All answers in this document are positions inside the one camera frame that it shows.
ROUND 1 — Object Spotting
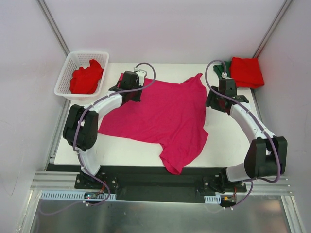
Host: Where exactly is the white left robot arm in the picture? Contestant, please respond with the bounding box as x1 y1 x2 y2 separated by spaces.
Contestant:
63 68 147 189

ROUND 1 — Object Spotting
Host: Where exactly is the right aluminium rail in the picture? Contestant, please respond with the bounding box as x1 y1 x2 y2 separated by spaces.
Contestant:
251 176 294 196

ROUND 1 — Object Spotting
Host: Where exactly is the aluminium rail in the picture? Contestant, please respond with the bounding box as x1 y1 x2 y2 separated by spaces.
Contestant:
30 171 78 191
251 176 294 196

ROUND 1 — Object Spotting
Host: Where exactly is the right white cable duct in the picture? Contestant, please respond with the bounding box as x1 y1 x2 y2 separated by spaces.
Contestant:
204 195 221 204

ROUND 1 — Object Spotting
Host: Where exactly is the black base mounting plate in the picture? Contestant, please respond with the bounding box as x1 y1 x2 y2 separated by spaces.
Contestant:
47 165 246 203

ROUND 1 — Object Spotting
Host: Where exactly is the pink t shirt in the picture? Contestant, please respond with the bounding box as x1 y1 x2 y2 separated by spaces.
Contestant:
98 73 208 175

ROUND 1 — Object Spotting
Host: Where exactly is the folded green t shirt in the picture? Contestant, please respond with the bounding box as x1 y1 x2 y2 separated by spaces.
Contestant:
213 61 232 79

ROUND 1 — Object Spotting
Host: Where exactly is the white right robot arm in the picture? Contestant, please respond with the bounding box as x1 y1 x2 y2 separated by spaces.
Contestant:
206 78 288 192

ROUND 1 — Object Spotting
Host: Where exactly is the red t shirt in basket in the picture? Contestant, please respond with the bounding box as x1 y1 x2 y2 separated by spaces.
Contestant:
69 59 104 95

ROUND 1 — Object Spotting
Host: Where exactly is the left white cable duct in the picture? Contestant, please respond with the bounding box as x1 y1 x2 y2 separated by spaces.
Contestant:
41 191 117 201

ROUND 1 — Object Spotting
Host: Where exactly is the folded red t shirt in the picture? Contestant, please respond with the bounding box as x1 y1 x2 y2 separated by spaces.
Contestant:
230 57 265 89

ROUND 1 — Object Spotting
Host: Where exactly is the white perforated plastic basket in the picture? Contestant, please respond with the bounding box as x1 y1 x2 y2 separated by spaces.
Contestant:
54 50 109 101

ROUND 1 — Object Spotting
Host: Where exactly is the white cable duct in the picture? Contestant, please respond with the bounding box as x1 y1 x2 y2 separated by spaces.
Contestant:
41 191 117 201
204 195 221 204

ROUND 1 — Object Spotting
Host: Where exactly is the left aluminium rail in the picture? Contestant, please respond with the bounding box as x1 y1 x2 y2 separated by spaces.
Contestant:
30 171 78 191

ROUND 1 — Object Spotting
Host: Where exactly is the left aluminium frame post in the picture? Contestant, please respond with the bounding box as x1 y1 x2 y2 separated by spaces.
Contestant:
36 0 70 56

